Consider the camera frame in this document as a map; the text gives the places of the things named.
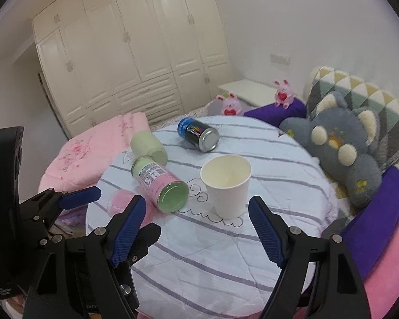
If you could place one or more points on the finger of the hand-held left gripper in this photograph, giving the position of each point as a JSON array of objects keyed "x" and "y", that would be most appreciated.
[
  {"x": 81, "y": 197},
  {"x": 147, "y": 238}
]

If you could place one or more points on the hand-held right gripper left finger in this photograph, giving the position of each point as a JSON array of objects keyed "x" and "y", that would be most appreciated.
[{"x": 126, "y": 231}]

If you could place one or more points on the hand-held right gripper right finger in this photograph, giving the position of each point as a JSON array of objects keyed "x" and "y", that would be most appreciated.
[{"x": 265, "y": 234}]

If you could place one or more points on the white paper cup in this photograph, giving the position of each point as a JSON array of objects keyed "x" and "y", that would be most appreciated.
[{"x": 227, "y": 196}]

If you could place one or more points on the lilac cloth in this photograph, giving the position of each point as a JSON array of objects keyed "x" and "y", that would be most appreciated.
[{"x": 71, "y": 221}]

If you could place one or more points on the clear pink lid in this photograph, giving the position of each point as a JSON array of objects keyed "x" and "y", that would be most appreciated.
[{"x": 118, "y": 201}]

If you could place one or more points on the pink embroidered blanket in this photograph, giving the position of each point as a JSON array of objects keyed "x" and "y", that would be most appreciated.
[{"x": 86, "y": 153}]

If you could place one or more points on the pink and green canister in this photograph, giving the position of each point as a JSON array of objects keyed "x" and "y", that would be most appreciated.
[{"x": 153, "y": 176}]

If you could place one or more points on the purple blanket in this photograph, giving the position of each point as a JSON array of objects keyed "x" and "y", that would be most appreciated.
[{"x": 378, "y": 226}]

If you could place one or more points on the blue and black can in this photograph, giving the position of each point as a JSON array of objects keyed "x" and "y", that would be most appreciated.
[{"x": 194, "y": 131}]

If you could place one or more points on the purple pillow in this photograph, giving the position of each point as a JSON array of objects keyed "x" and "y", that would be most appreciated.
[{"x": 269, "y": 114}]

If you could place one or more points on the grey plush toy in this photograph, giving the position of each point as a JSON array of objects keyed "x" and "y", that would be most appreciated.
[{"x": 332, "y": 133}]

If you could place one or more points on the pink cloth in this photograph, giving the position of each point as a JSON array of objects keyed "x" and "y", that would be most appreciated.
[{"x": 385, "y": 289}]

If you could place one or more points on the pink bunny plush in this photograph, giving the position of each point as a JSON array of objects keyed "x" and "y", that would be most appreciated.
[
  {"x": 231, "y": 104},
  {"x": 283, "y": 93}
]

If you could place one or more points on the white nightstand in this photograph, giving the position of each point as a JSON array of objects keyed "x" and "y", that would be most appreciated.
[{"x": 249, "y": 88}]

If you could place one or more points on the cream wardrobe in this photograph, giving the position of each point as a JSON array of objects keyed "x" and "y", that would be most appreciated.
[{"x": 136, "y": 40}]

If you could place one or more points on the triangle patterned headboard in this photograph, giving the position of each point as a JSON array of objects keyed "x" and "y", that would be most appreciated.
[{"x": 368, "y": 89}]

